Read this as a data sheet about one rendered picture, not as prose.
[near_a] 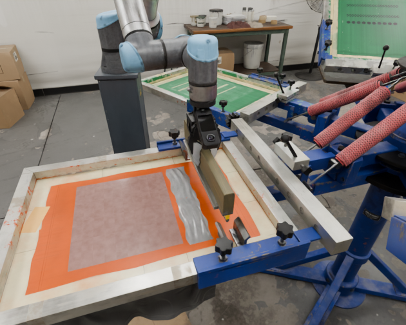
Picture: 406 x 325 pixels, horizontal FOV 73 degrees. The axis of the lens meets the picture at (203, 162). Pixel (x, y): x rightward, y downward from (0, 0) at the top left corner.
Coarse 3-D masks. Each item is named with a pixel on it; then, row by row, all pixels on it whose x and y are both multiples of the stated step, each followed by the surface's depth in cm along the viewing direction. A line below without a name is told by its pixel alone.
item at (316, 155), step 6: (312, 150) 99; (318, 150) 99; (312, 156) 96; (318, 156) 96; (324, 156) 96; (312, 162) 94; (318, 162) 95; (324, 162) 96; (312, 168) 96; (318, 168) 97; (324, 168) 98
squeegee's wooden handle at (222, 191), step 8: (184, 120) 96; (184, 128) 98; (184, 136) 100; (200, 152) 81; (208, 152) 80; (200, 160) 82; (208, 160) 77; (200, 168) 84; (208, 168) 75; (216, 168) 74; (208, 176) 77; (216, 176) 71; (224, 176) 71; (208, 184) 78; (216, 184) 70; (224, 184) 68; (216, 192) 72; (224, 192) 66; (232, 192) 66; (216, 200) 73; (224, 200) 66; (232, 200) 67; (224, 208) 68; (232, 208) 69
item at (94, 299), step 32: (96, 160) 102; (128, 160) 105; (32, 192) 93; (256, 192) 89; (0, 256) 69; (0, 288) 64; (96, 288) 62; (128, 288) 62; (160, 288) 64; (0, 320) 56; (32, 320) 56
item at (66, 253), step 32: (64, 224) 81; (96, 224) 81; (128, 224) 81; (160, 224) 81; (224, 224) 81; (64, 256) 73; (96, 256) 73; (128, 256) 73; (160, 256) 73; (32, 288) 65
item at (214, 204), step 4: (184, 140) 98; (184, 144) 96; (188, 148) 93; (188, 152) 92; (192, 160) 88; (196, 164) 86; (196, 168) 84; (200, 172) 83; (200, 176) 81; (200, 180) 81; (204, 180) 80; (204, 184) 78; (204, 188) 78; (208, 188) 77; (208, 192) 76; (208, 196) 75; (212, 196) 74; (212, 200) 73; (212, 204) 73; (216, 204) 72; (216, 208) 72
